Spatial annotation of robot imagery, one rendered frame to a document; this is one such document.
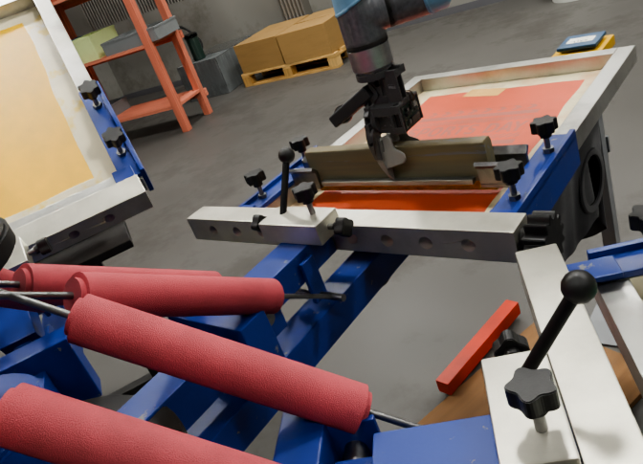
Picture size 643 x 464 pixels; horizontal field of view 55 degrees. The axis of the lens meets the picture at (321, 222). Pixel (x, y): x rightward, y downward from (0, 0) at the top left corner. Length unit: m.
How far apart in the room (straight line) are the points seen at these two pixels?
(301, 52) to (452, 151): 6.06
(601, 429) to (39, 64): 1.47
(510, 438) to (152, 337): 0.33
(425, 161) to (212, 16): 7.93
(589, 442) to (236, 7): 8.39
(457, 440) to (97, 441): 0.30
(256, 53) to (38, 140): 6.06
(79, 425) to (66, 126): 1.05
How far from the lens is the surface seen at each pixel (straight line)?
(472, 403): 2.08
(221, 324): 0.85
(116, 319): 0.62
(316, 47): 7.03
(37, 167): 1.45
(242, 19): 8.77
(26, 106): 1.60
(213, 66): 7.76
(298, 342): 0.99
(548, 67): 1.66
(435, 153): 1.14
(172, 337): 0.61
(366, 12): 1.09
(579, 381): 0.62
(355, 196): 1.29
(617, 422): 0.59
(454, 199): 1.16
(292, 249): 0.98
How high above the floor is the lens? 1.47
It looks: 25 degrees down
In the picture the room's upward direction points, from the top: 21 degrees counter-clockwise
